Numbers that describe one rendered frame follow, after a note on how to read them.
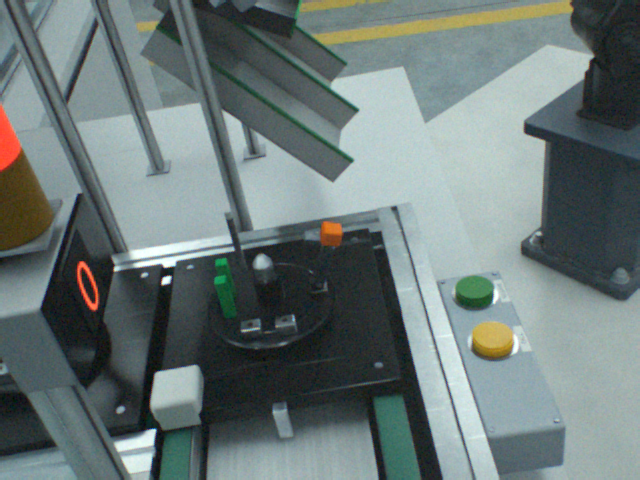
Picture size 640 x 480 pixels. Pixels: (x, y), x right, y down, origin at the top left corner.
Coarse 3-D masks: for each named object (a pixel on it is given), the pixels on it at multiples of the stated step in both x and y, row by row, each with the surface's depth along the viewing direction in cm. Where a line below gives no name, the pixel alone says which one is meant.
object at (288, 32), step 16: (192, 0) 80; (208, 0) 80; (272, 0) 87; (288, 0) 89; (224, 16) 81; (240, 16) 81; (256, 16) 81; (272, 16) 81; (288, 16) 81; (272, 32) 82; (288, 32) 82
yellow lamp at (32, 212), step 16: (16, 160) 44; (0, 176) 43; (16, 176) 44; (32, 176) 45; (0, 192) 43; (16, 192) 44; (32, 192) 45; (0, 208) 44; (16, 208) 44; (32, 208) 45; (48, 208) 47; (0, 224) 44; (16, 224) 45; (32, 224) 45; (48, 224) 47; (0, 240) 45; (16, 240) 45
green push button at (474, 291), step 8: (464, 280) 79; (472, 280) 79; (480, 280) 78; (488, 280) 78; (456, 288) 78; (464, 288) 78; (472, 288) 78; (480, 288) 78; (488, 288) 77; (456, 296) 78; (464, 296) 77; (472, 296) 77; (480, 296) 77; (488, 296) 77; (472, 304) 77; (480, 304) 77
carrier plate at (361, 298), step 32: (224, 256) 89; (288, 256) 87; (352, 256) 85; (192, 288) 85; (352, 288) 81; (192, 320) 81; (352, 320) 77; (384, 320) 76; (192, 352) 77; (224, 352) 76; (320, 352) 74; (352, 352) 73; (384, 352) 73; (224, 384) 73; (256, 384) 72; (288, 384) 71; (320, 384) 71; (352, 384) 70; (384, 384) 70; (224, 416) 71
